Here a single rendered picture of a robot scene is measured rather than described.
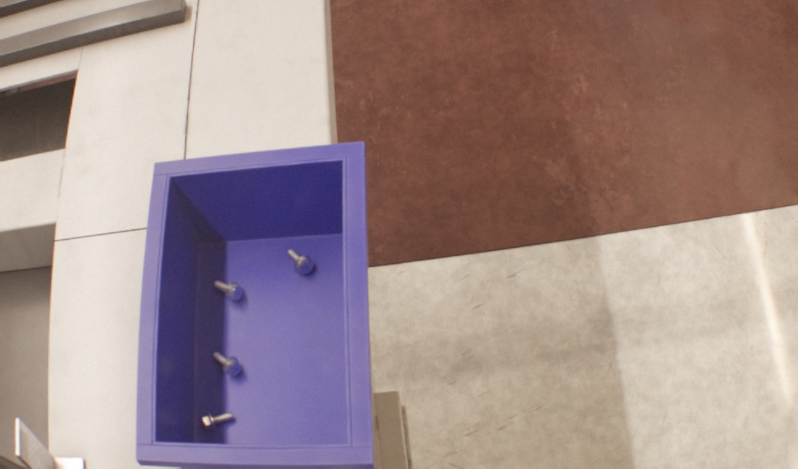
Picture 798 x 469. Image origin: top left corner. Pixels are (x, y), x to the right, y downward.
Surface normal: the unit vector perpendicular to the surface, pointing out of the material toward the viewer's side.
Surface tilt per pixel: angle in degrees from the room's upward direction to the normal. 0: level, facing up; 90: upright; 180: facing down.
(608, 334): 0
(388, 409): 0
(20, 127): 0
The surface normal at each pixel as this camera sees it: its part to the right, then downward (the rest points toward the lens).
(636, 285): -0.07, -0.57
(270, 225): 0.03, 0.77
